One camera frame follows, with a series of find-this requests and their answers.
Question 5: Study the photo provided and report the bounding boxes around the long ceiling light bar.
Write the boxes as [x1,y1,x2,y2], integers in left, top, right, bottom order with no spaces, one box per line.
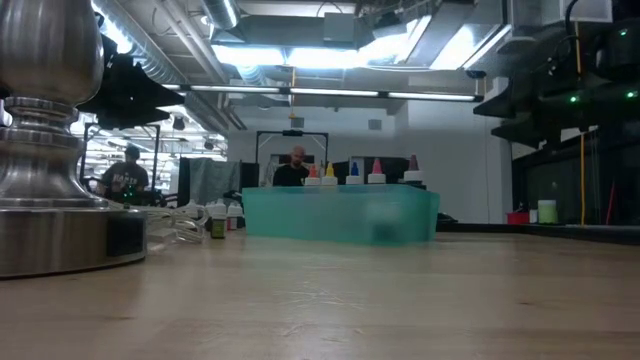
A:
[162,83,485,103]

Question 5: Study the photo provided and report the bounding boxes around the small white-capped dye bottle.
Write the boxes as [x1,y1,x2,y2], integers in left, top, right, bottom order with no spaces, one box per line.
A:
[209,198,229,240]
[227,201,245,232]

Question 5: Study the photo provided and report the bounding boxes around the translucent green plastic tray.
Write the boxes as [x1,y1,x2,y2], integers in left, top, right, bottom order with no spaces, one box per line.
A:
[242,183,442,248]

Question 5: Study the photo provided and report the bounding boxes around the silver ventilation duct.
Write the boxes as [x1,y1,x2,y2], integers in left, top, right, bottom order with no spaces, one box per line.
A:
[89,0,236,132]
[201,0,242,31]

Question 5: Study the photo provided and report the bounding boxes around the grey ceiling box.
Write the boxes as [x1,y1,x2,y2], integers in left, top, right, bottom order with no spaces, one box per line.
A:
[322,12,357,43]

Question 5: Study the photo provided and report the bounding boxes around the red food coloring bottle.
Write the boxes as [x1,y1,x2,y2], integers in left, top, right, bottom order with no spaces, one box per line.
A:
[304,163,324,188]

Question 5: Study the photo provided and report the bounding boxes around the grey cloth cover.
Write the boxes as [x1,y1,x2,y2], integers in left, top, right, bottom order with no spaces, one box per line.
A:
[188,156,243,206]

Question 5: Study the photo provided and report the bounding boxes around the green jar white lid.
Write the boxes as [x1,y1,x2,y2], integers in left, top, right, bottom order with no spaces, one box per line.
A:
[537,199,559,225]

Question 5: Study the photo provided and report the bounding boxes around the black aluminium table frame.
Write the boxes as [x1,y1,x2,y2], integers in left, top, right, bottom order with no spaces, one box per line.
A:
[458,221,640,247]

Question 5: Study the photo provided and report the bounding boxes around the black monitor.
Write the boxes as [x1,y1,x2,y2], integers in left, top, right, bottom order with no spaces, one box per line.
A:
[332,155,416,187]

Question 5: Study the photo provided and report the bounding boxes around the yellow extension cable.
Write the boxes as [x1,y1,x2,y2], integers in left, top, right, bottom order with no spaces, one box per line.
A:
[572,19,587,226]

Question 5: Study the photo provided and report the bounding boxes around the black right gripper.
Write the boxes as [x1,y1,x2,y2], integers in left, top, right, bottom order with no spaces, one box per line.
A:
[472,64,596,150]

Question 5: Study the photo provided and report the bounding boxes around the white lamp cord bundle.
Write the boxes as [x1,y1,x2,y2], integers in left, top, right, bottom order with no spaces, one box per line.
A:
[107,199,211,245]

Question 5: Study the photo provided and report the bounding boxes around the pink food coloring bottle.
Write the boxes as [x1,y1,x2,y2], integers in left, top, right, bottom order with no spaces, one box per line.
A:
[367,157,387,185]

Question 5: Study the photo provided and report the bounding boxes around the person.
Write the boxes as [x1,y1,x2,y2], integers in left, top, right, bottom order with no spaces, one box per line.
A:
[271,144,312,188]
[99,144,151,202]

